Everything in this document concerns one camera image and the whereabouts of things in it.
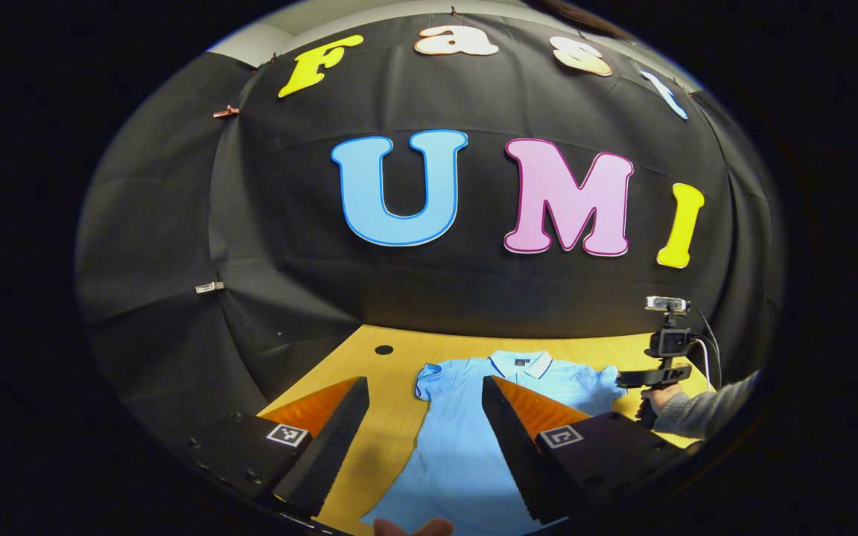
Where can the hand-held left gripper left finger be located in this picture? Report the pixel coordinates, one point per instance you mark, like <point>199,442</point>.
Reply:
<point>328,454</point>

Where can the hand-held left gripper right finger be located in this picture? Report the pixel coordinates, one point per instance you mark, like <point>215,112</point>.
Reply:
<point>515,454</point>

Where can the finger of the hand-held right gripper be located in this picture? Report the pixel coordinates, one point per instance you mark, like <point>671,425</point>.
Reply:
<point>652,376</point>

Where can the light blue T-shirt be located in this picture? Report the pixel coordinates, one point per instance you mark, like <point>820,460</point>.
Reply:
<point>459,447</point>

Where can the black backdrop cloth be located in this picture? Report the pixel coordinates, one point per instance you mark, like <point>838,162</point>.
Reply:
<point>474,298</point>

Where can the small white tag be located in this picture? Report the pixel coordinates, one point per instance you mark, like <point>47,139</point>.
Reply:
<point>209,286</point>

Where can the copper clip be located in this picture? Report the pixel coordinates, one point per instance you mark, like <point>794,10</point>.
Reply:
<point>226,112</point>

